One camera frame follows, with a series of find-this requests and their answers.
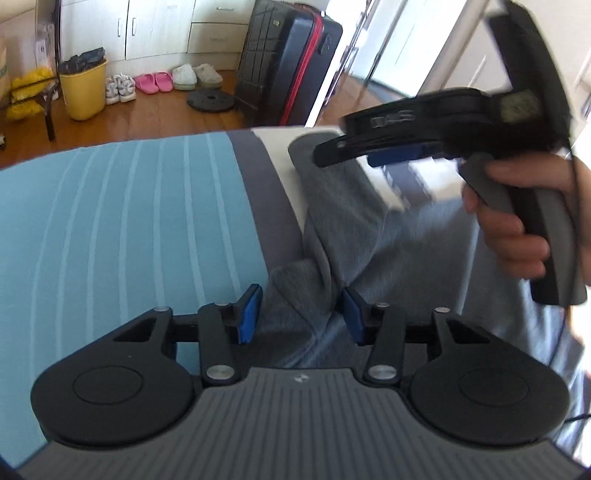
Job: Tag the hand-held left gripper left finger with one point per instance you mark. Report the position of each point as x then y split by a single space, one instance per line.
249 316

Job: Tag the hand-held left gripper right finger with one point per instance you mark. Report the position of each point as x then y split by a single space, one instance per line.
353 318

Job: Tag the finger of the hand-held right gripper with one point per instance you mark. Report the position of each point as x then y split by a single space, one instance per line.
339 152
401 154

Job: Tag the grey sweater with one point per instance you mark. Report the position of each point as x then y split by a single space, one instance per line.
369 240

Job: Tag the black clothes rack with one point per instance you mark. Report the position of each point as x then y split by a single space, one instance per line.
48 115

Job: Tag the person's right hand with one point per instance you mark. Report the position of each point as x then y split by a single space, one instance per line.
503 235

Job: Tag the sliding glass door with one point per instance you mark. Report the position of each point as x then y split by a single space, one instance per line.
392 41

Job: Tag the black suitcase red trim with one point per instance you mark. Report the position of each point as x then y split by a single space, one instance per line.
277 60

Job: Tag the black weight plate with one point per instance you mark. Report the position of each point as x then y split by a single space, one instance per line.
210 100

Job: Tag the grey fluffy slipper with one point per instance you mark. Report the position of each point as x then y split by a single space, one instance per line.
184 77
208 76

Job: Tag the striped blue bedsheet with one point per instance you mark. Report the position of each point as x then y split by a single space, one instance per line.
115 221

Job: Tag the pink slipper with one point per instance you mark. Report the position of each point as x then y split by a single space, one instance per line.
145 84
163 82

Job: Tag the white wardrobe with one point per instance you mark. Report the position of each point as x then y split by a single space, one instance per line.
157 27

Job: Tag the white sneaker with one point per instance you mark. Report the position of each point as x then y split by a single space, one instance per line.
126 88
111 91

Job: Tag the yellow trash bin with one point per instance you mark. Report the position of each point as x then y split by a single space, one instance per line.
83 92

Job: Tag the clear printed plastic bag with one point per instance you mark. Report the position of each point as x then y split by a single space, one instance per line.
45 46

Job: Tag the yellow plastic bag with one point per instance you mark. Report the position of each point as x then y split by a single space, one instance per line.
27 92

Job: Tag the brown paper bag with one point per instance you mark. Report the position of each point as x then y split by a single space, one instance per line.
3 64

